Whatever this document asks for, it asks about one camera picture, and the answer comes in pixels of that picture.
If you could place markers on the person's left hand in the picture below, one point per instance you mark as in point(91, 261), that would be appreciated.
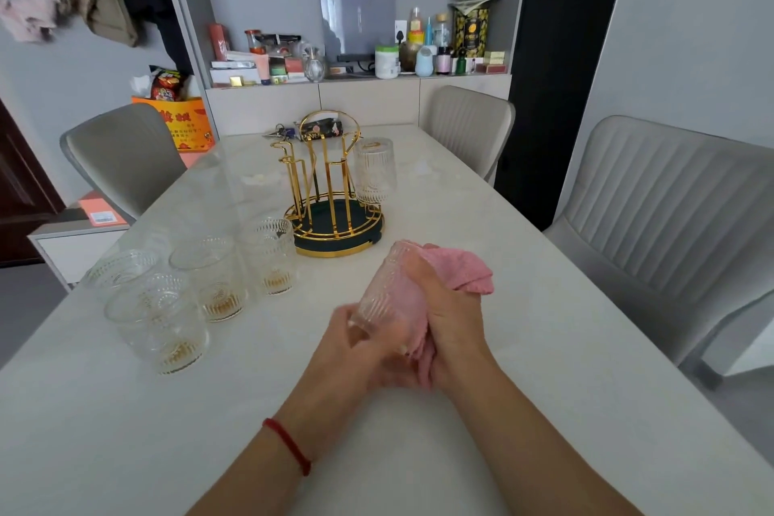
point(338, 361)

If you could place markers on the person's right hand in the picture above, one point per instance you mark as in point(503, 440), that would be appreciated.
point(450, 322)

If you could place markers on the person's left fingers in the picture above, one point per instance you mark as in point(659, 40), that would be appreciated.
point(387, 367)

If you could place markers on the person's right fingers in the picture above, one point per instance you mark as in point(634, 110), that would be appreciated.
point(420, 277)

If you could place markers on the ribbed clear drinking glass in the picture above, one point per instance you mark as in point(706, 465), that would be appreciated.
point(211, 280)
point(154, 325)
point(375, 171)
point(121, 271)
point(387, 298)
point(269, 255)

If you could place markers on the pink cleaning cloth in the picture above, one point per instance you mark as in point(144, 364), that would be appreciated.
point(459, 271)

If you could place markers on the person's left forearm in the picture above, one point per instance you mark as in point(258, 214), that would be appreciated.
point(260, 473)

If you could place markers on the person's right forearm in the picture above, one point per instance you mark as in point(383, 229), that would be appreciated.
point(532, 449)

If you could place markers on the gold cup rack green base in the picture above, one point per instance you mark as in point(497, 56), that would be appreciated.
point(329, 231)

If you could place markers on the grey upholstered dining chair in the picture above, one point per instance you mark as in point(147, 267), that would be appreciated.
point(659, 213)
point(121, 156)
point(465, 122)

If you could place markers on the dark pouch with keys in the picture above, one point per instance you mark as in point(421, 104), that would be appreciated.
point(317, 127)

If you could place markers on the light blue small bottle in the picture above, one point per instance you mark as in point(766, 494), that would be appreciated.
point(424, 63)

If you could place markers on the white jar green label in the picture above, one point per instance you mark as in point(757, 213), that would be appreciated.
point(387, 62)

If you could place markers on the small green bottle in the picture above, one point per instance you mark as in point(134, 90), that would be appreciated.
point(461, 63)

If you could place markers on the small dark red box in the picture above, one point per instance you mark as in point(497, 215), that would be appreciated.
point(491, 68)

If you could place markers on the clear round perfume bottle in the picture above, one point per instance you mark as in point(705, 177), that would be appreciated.
point(314, 68)

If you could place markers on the yellow liquid bottle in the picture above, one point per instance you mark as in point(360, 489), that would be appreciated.
point(415, 29)

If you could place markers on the black and gold tin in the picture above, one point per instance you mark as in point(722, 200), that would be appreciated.
point(470, 33)

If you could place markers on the pink tube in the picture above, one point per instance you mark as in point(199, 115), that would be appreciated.
point(263, 69)

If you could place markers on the stack of white boxes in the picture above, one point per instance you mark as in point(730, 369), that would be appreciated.
point(233, 74)

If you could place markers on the folded newspaper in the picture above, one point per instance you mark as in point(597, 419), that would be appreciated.
point(475, 0)

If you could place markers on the orange paper bag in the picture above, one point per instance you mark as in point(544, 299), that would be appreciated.
point(181, 122)

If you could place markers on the red upright box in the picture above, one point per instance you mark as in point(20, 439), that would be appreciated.
point(219, 41)

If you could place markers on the red snack bag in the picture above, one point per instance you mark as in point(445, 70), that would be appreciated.
point(165, 84)

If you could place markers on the orange flat box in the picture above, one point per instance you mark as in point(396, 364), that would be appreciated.
point(103, 210)

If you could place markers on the white low side cabinet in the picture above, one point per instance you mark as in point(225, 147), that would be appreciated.
point(72, 249)

